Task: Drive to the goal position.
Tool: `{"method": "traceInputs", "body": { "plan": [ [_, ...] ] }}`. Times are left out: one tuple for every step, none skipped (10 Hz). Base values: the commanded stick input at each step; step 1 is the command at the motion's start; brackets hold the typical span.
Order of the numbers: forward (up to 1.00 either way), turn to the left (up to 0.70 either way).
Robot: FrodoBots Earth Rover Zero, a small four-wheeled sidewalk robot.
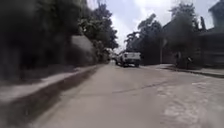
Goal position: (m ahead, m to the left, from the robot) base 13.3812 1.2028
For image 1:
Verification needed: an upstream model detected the white pickup truck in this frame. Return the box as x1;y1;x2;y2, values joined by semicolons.
115;50;142;68

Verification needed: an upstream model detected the grey concrete road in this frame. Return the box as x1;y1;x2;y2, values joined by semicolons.
28;61;224;128

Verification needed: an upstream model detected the group of trees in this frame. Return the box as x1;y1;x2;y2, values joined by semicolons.
124;13;164;66

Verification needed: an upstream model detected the tall tree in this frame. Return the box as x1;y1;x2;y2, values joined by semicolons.
168;2;201;69

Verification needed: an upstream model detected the row of trees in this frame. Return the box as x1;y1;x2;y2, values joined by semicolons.
0;0;120;81

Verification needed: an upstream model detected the grey roadside pavement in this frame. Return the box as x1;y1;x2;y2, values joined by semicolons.
146;63;224;80

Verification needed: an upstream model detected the raised grey pavement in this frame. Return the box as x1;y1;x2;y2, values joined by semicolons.
0;64;102;128

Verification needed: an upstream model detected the dark building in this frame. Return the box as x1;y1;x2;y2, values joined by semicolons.
159;0;224;69

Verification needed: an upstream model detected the grey wall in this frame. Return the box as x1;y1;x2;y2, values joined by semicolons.
69;34;98;67

